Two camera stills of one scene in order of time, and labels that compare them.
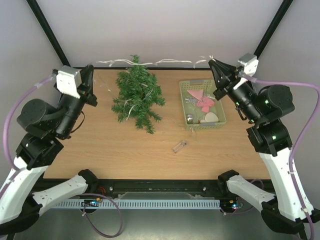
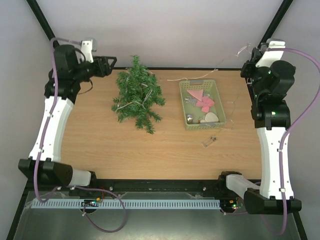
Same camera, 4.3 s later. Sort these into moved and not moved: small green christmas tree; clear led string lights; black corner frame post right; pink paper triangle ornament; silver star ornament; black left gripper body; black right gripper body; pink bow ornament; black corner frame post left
Moved: clear led string lights; black left gripper body; black right gripper body
Not moved: silver star ornament; black corner frame post right; pink paper triangle ornament; small green christmas tree; black corner frame post left; pink bow ornament
